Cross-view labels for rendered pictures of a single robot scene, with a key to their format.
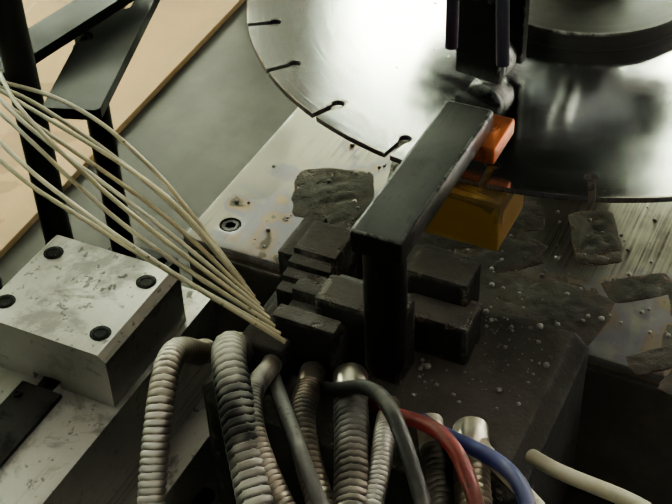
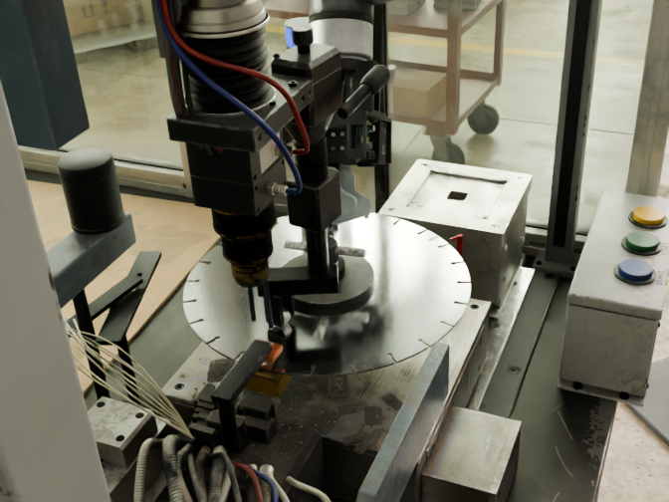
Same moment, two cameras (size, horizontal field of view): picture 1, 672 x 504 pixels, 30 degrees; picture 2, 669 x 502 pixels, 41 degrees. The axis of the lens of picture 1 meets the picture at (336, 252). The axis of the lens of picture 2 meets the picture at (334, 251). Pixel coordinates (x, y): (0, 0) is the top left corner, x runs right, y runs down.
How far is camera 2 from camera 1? 0.41 m
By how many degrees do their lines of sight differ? 8
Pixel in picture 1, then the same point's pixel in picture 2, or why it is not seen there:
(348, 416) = (216, 466)
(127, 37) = (132, 305)
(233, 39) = not seen: hidden behind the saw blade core
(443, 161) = (249, 366)
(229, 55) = not seen: hidden behind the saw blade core
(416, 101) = (249, 336)
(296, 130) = not seen: hidden behind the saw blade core
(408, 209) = (233, 385)
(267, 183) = (196, 367)
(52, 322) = (100, 434)
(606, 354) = (334, 437)
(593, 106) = (320, 335)
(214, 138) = (180, 339)
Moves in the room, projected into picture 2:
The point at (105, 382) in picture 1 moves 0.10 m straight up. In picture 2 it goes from (122, 458) to (104, 383)
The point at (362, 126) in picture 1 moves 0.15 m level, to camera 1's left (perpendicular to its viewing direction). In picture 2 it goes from (226, 348) to (82, 361)
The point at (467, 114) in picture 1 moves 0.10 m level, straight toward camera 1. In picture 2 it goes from (261, 345) to (248, 414)
